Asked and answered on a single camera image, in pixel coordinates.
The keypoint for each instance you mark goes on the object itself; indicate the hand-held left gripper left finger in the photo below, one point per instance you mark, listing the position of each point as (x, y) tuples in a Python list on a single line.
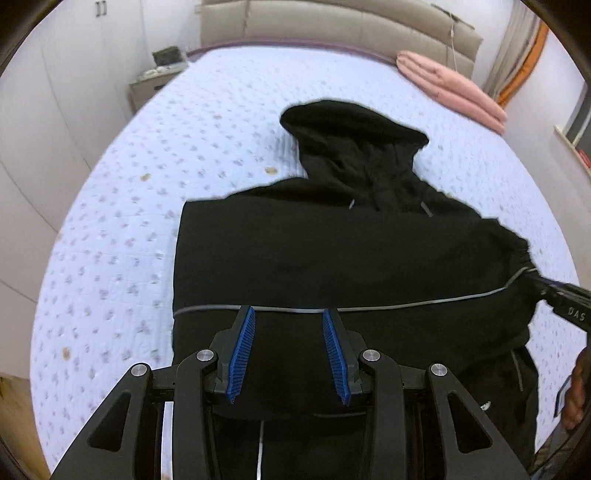
[(242, 346)]

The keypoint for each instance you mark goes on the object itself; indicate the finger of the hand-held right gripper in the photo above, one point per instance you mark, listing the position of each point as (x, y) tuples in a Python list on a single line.
[(547, 286)]

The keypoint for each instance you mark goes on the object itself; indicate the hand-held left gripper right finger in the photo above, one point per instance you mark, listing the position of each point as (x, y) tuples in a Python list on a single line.
[(334, 350)]

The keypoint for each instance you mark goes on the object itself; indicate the black hooded jacket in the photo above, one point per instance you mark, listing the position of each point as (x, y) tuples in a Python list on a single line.
[(323, 254)]

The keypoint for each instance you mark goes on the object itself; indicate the person's right hand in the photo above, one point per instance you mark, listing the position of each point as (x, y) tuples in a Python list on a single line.
[(581, 387)]

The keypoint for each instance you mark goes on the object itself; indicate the red box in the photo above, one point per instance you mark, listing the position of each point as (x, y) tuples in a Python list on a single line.
[(584, 159)]

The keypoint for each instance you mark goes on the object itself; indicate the dark window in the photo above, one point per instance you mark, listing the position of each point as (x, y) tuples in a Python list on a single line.
[(582, 127)]

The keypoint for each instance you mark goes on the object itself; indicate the bed with blue quilted cover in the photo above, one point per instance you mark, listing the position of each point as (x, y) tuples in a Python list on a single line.
[(184, 138)]

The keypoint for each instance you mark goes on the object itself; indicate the folded pink blanket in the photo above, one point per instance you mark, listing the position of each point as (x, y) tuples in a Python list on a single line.
[(443, 83)]

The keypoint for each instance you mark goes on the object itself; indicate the beige and orange curtain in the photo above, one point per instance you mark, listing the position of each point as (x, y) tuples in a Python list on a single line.
[(512, 50)]

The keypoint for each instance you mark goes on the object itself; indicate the grey nightstand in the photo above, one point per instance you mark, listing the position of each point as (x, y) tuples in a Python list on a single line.
[(147, 87)]

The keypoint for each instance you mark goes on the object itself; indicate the brown handbag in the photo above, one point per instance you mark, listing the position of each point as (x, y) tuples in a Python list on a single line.
[(168, 56)]

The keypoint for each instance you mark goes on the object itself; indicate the white wardrobe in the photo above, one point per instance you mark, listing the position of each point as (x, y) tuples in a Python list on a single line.
[(55, 92)]

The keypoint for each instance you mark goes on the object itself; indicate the beige padded headboard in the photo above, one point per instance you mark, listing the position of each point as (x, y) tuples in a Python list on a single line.
[(323, 23)]

